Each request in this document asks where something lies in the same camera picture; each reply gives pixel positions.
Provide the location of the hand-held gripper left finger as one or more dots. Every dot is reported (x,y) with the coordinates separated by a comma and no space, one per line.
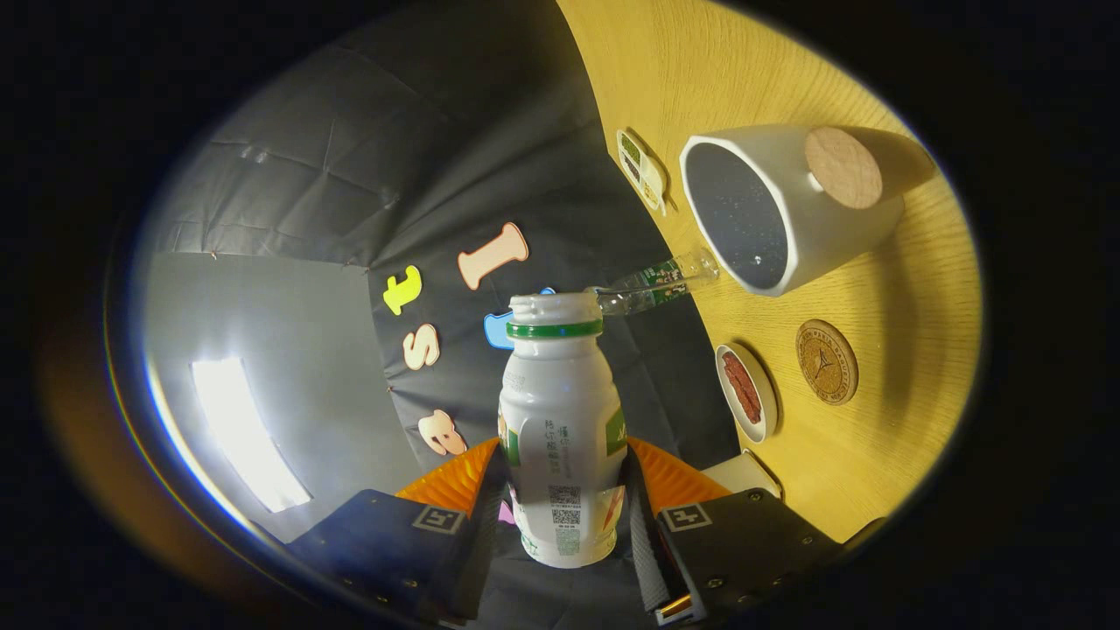
(483,551)

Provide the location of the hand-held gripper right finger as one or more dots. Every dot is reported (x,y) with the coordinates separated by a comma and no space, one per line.
(643,542)

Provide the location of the white juice bottle green label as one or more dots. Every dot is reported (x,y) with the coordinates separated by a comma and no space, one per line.
(560,394)

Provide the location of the round cork coaster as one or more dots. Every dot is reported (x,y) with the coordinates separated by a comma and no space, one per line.
(827,361)

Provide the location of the clear plastic water bottle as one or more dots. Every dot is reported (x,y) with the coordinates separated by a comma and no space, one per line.
(656,282)

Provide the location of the white toaster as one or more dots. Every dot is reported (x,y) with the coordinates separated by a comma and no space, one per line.
(744,474)

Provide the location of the round white plate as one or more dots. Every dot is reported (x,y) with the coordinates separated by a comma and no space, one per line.
(763,424)

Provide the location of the red sausage pieces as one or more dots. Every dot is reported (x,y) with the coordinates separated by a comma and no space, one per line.
(742,387)

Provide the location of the ceiling light panel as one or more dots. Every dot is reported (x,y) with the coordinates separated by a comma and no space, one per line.
(249,433)

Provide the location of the wooden table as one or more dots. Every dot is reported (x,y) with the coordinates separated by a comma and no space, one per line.
(901,350)

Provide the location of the white divided dish with beans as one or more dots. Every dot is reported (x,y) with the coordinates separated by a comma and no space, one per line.
(649,179)

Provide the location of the black backdrop cloth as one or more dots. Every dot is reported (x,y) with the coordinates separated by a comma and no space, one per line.
(437,131)

